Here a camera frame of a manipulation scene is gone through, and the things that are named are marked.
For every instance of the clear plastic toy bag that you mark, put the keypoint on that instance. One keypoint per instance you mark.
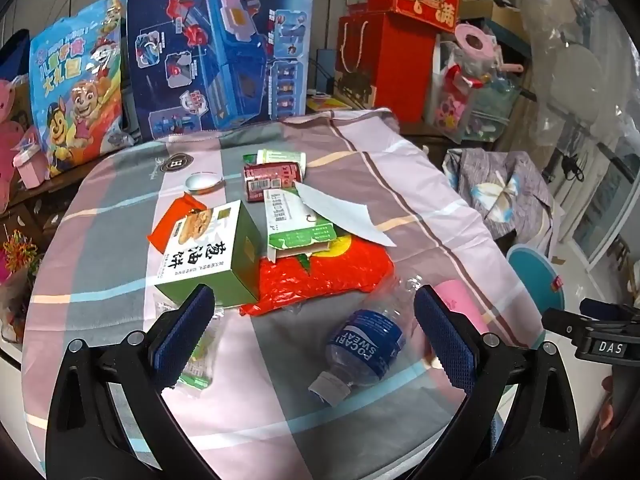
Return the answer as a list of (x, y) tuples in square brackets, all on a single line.
[(465, 105)]

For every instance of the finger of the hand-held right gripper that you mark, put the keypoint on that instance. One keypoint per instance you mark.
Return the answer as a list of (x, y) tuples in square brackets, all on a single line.
[(561, 323)]

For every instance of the small pink box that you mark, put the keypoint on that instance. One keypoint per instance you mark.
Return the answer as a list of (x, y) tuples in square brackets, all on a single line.
[(30, 167)]

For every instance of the clear plastic sheet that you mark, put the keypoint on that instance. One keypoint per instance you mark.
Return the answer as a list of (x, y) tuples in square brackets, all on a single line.
[(575, 35)]

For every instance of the cartoon puppy gift bag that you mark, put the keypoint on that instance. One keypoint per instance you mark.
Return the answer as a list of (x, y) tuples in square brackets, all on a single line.
[(75, 90)]

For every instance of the blue toy box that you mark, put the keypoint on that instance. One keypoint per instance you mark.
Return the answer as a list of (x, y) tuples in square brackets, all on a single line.
[(215, 50)]

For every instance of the orange cardboard box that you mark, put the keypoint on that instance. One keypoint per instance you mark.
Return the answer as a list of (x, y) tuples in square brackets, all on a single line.
[(395, 70)]

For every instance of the green white medicine box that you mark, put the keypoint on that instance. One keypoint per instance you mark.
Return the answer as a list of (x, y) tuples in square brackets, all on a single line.
[(286, 215)]

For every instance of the pink plush toy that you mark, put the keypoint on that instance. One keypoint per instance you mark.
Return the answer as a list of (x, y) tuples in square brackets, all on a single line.
[(10, 135)]

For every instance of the orange snack packet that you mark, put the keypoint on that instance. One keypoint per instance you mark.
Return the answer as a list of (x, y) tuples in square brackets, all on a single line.
[(167, 225)]

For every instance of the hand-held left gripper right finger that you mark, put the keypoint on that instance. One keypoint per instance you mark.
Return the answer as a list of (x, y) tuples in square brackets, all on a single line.
[(445, 340)]

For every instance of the person's right hand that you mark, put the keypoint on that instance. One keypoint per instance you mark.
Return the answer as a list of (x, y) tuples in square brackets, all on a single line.
[(610, 405)]

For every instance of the grey patterned cloth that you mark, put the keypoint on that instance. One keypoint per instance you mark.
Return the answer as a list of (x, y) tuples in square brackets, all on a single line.
[(520, 180)]

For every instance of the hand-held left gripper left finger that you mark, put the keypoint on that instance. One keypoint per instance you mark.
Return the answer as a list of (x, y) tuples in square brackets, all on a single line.
[(185, 332)]

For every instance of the red plastic bag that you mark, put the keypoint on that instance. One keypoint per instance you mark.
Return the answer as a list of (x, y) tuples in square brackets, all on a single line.
[(330, 275)]

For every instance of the yellow picture book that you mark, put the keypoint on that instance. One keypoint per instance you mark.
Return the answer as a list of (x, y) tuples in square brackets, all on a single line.
[(330, 104)]

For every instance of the green white-capped can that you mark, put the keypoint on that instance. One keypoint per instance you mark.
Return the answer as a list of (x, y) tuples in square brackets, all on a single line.
[(280, 156)]

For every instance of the green pastry packet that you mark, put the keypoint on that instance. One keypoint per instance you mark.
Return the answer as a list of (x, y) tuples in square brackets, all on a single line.
[(202, 360)]

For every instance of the checked pink grey tablecloth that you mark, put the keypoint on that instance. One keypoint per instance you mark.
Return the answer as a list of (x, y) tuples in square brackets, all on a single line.
[(360, 160)]

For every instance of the teal trash bin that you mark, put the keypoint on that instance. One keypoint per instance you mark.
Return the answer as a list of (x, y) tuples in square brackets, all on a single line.
[(535, 270)]

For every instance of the colourful pompom bouquet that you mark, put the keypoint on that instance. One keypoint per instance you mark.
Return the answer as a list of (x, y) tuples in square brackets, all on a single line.
[(17, 255)]

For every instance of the red drink can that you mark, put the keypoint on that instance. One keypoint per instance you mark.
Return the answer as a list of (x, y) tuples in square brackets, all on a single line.
[(270, 178)]

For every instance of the white paper sheet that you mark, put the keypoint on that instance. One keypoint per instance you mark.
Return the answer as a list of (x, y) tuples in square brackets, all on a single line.
[(340, 212)]

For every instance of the clear bottle blue label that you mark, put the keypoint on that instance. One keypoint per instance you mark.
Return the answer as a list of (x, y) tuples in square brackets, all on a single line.
[(365, 345)]

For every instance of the green pancake carton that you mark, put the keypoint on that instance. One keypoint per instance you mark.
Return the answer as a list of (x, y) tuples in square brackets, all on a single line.
[(200, 260)]

